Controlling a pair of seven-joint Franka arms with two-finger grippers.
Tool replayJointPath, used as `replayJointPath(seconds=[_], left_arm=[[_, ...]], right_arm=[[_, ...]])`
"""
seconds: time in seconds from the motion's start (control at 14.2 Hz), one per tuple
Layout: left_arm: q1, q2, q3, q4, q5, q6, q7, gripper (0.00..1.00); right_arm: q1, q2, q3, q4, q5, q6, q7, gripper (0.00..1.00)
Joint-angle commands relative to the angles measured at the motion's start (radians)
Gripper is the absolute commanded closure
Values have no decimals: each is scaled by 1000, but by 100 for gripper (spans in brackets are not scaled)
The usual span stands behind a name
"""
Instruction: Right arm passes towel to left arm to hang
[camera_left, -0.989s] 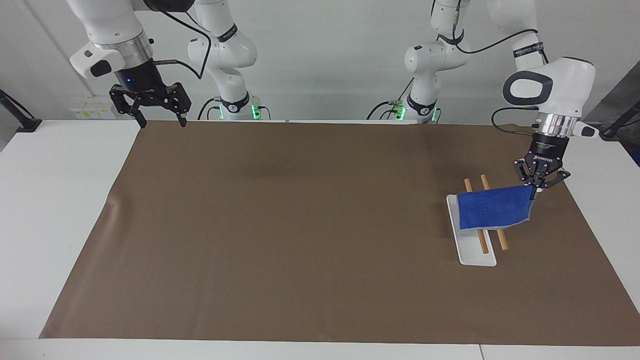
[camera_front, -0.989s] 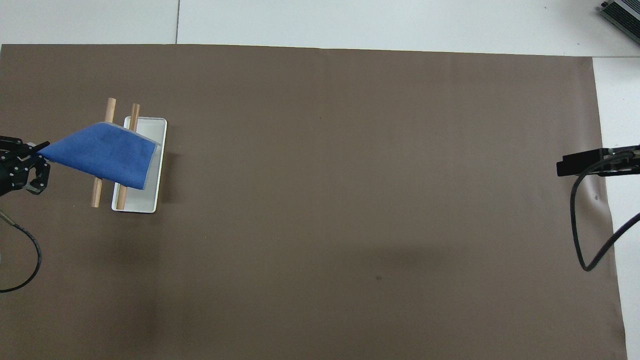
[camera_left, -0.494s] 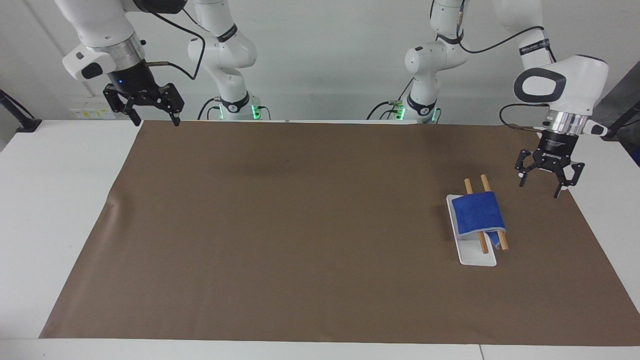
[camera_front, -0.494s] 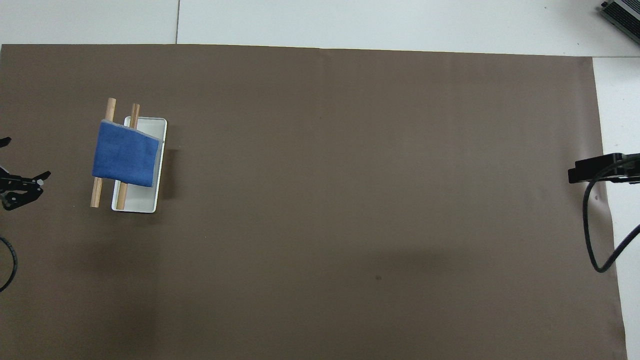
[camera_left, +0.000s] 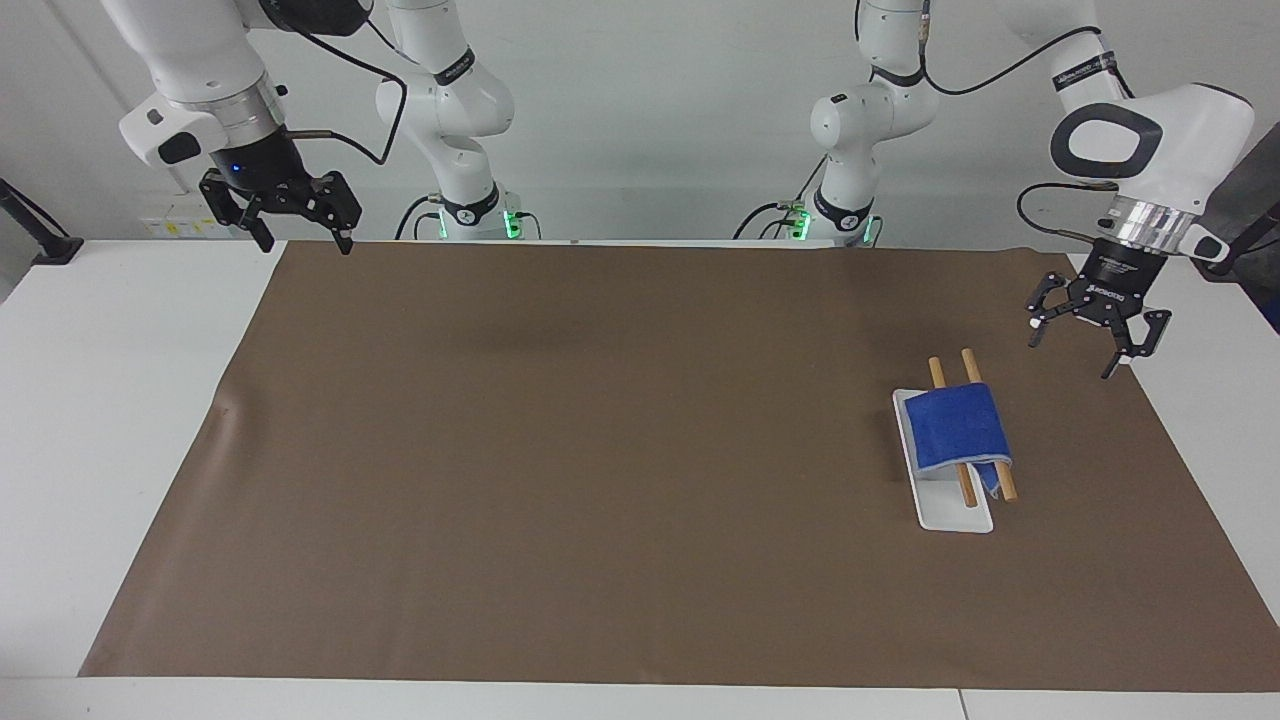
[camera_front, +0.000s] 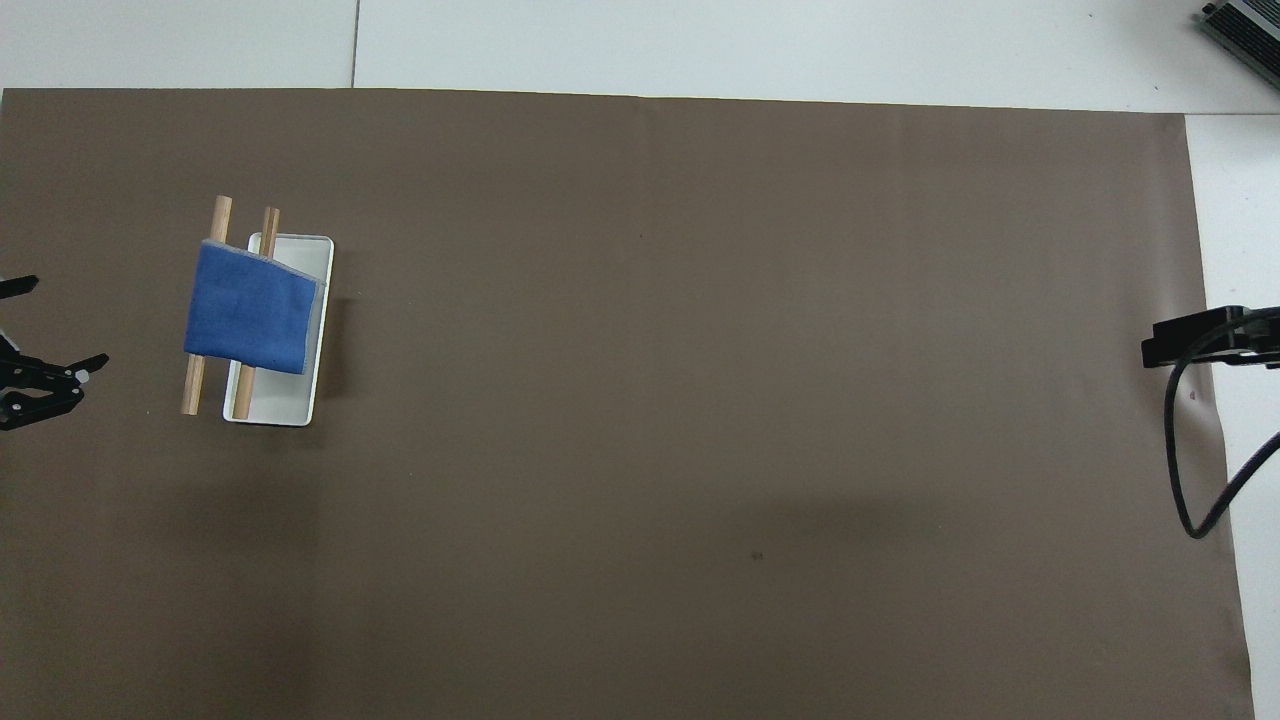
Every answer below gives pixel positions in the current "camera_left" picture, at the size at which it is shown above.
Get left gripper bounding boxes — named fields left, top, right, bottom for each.
left=1024, top=238, right=1174, bottom=382

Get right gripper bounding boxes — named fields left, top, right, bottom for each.
left=199, top=130, right=362, bottom=256

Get blue towel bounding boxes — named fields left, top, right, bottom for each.
left=904, top=382, right=1014, bottom=497

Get black stand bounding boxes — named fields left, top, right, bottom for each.
left=0, top=178, right=85, bottom=267

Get black cable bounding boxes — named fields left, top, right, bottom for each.
left=918, top=25, right=1107, bottom=98
left=283, top=20, right=411, bottom=167
left=394, top=195, right=447, bottom=242
left=732, top=155, right=833, bottom=242
left=1016, top=182, right=1121, bottom=243

